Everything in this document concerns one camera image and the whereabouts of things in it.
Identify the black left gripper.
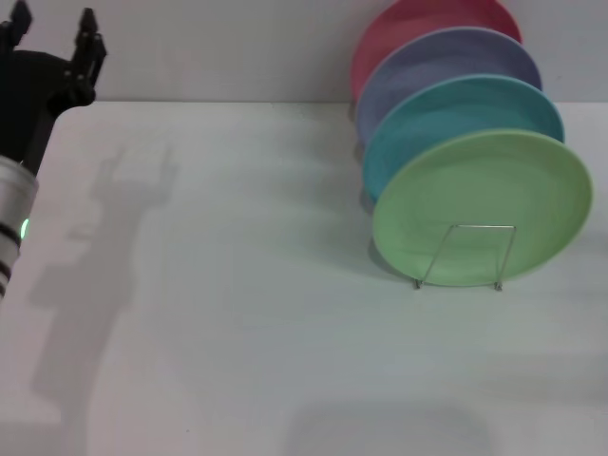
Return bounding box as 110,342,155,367
0,0,109,178

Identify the green plate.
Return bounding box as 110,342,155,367
371,128,594,289

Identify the red plate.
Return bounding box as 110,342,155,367
350,0,523,104

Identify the teal blue plate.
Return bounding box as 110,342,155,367
363,74,566,203

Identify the purple plate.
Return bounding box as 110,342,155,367
355,27,543,146

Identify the metal wire plate rack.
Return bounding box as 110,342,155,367
411,222,518,292

